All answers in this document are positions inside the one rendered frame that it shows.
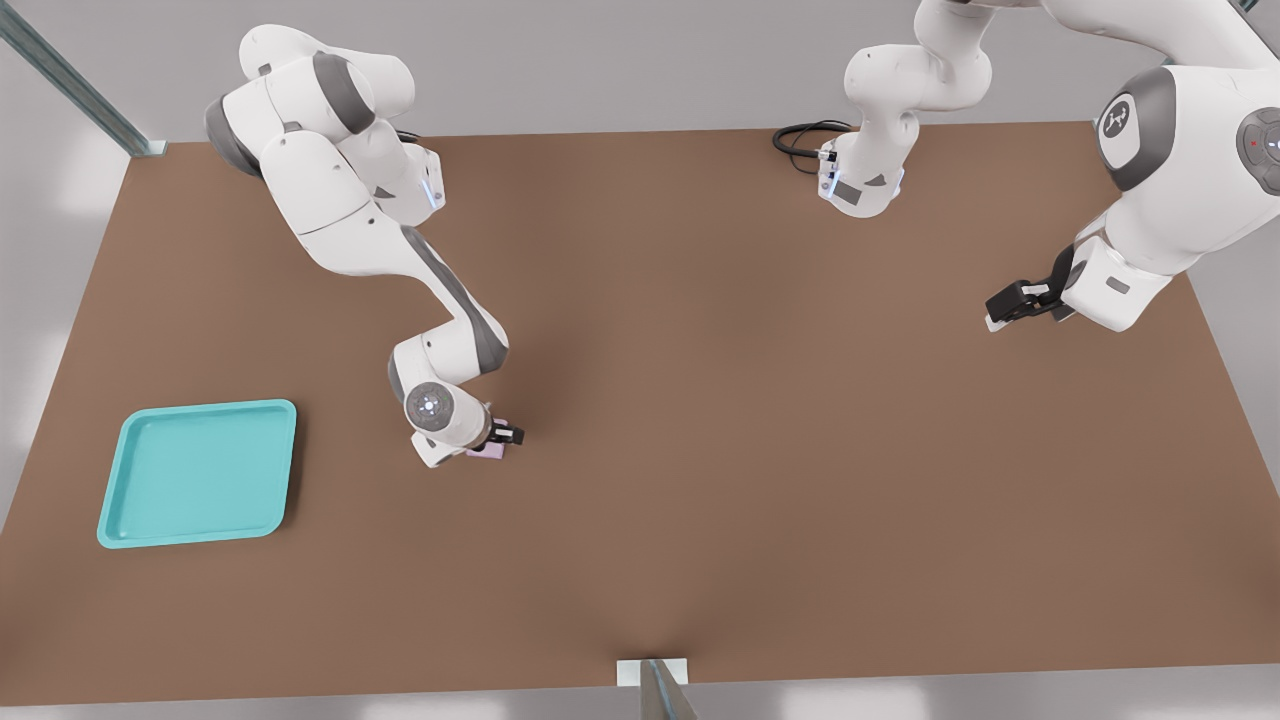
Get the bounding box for small pale lilac phone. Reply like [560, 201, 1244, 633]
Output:
[465, 417, 513, 462]

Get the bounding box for pale blue-green tray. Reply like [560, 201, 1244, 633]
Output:
[96, 399, 300, 551]

